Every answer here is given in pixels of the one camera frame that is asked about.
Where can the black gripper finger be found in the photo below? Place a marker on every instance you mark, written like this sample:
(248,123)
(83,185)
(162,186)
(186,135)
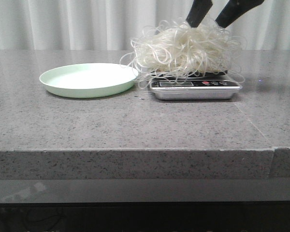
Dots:
(235,9)
(198,11)

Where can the white vermicelli noodle bundle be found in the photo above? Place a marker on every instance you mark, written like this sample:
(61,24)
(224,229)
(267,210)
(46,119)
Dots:
(175,50)

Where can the black silver kitchen scale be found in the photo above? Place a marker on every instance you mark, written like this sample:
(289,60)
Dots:
(208,86)

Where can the light green round plate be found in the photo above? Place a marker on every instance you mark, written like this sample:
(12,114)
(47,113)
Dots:
(89,80)

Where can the white pleated curtain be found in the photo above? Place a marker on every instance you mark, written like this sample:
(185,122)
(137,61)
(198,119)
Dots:
(110,24)

